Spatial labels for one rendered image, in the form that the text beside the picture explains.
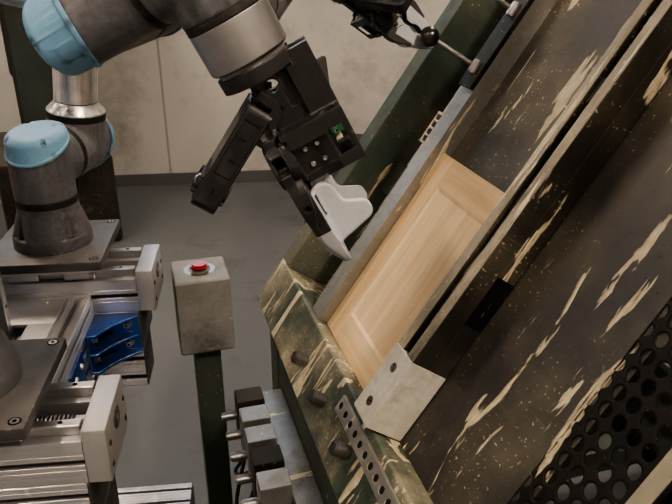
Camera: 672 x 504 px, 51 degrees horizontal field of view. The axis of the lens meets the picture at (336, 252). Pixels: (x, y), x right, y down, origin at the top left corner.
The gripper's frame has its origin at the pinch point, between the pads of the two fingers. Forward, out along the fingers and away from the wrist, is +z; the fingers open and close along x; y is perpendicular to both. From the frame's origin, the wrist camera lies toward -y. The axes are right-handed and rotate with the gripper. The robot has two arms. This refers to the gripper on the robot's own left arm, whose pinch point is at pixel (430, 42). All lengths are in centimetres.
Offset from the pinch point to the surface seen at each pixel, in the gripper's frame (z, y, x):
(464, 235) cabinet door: 10.4, -21.1, 34.6
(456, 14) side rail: 7.4, 9.5, -13.3
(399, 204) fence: 8.6, 0.0, 30.5
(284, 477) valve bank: 5, -9, 84
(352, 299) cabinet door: 10, 4, 51
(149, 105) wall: 11, 367, -31
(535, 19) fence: 10.2, -14.3, -8.5
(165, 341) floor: 35, 183, 90
